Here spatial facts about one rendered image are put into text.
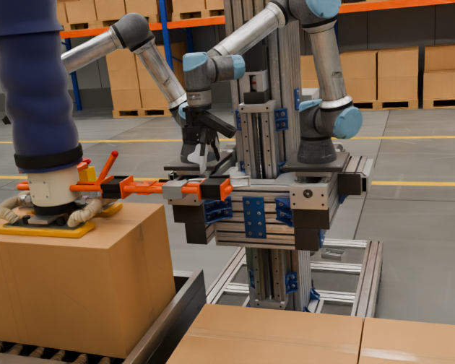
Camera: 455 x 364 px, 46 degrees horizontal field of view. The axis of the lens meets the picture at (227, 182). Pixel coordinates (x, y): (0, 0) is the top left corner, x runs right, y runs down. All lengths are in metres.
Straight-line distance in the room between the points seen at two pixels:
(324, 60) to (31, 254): 1.16
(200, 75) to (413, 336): 1.08
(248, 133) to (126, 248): 0.74
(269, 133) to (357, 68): 6.59
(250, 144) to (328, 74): 0.51
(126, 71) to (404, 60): 4.76
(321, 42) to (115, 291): 1.04
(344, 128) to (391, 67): 6.78
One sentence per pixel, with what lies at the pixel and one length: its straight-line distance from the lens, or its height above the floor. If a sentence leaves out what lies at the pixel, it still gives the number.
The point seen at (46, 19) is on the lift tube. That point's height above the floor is 1.64.
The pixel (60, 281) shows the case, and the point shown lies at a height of 0.82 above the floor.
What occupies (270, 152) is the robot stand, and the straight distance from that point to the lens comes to 2.16.
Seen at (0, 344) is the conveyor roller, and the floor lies 0.54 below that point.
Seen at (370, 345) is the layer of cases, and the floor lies 0.54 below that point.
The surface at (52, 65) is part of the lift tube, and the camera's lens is 1.83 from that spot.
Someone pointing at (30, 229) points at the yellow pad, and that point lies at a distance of 1.92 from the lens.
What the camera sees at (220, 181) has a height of 1.10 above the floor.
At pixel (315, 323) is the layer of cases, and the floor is 0.54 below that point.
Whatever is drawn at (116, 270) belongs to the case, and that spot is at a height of 0.86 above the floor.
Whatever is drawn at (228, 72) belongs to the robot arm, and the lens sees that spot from 1.63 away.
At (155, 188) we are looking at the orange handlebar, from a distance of 1.73.
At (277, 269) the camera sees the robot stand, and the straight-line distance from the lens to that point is 2.35.
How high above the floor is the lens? 1.59
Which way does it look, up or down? 17 degrees down
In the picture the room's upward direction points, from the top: 5 degrees counter-clockwise
